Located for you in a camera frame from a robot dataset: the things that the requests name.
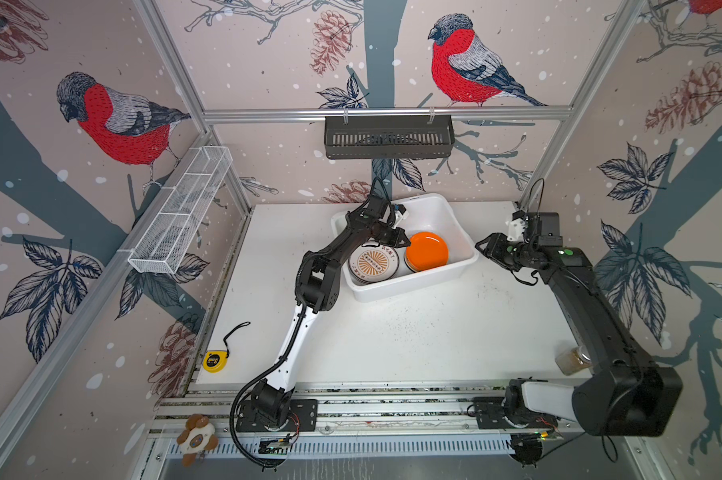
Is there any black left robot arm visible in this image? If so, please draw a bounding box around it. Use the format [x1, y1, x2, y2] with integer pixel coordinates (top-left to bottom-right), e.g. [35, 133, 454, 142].
[231, 194, 411, 428]

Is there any white wire mesh shelf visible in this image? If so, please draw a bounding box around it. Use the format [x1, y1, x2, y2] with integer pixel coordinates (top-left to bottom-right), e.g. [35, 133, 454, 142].
[128, 146, 232, 275]

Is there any small glass jar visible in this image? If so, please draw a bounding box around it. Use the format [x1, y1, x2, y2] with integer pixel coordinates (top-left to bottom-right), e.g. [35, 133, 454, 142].
[555, 346, 592, 376]

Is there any black hanging wire basket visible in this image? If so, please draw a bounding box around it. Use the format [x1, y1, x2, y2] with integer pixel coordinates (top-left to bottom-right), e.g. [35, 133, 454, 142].
[324, 115, 455, 160]

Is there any black corrugated cable conduit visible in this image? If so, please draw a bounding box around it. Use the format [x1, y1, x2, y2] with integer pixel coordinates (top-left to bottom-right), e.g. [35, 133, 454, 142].
[228, 305, 311, 469]

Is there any yellow tape measure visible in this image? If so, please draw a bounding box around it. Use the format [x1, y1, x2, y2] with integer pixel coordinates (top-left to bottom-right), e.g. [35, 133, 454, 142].
[202, 350, 229, 373]

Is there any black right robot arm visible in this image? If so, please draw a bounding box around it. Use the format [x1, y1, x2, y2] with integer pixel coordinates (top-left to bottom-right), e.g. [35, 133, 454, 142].
[475, 211, 683, 437]

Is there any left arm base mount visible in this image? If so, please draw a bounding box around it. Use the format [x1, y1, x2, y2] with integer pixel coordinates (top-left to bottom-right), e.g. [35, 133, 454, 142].
[234, 399, 318, 433]

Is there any white plastic bin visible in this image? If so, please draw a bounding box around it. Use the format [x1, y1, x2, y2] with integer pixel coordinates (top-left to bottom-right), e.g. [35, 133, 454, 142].
[342, 194, 478, 302]

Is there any brown white plush toy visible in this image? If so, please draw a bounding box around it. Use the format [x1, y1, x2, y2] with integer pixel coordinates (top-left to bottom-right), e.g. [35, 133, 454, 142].
[176, 414, 219, 467]

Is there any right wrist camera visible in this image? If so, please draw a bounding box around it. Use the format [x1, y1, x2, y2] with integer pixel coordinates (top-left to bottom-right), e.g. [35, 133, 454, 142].
[506, 210, 528, 243]

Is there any aluminium horizontal rail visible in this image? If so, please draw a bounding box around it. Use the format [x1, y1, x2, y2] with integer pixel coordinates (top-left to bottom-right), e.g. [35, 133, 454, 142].
[202, 106, 573, 125]

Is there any orange plate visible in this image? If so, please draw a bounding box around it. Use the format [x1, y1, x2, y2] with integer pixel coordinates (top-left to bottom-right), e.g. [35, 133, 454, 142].
[405, 231, 450, 272]

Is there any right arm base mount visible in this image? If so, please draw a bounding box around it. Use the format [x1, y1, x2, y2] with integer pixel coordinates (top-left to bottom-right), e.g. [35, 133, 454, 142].
[466, 394, 558, 430]

